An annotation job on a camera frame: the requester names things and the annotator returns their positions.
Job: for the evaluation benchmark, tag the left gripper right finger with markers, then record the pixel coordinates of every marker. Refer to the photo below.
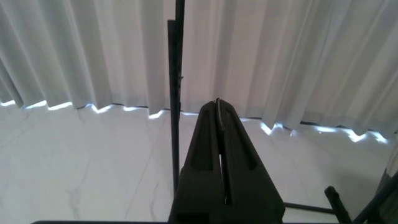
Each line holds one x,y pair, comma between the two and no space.
252,196

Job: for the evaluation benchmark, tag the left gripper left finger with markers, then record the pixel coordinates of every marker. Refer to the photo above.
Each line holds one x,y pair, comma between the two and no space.
199,196

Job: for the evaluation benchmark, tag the black clothes rack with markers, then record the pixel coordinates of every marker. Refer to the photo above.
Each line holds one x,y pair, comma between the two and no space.
175,93

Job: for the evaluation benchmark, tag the white curtain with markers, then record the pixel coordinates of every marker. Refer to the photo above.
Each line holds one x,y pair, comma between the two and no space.
93,46

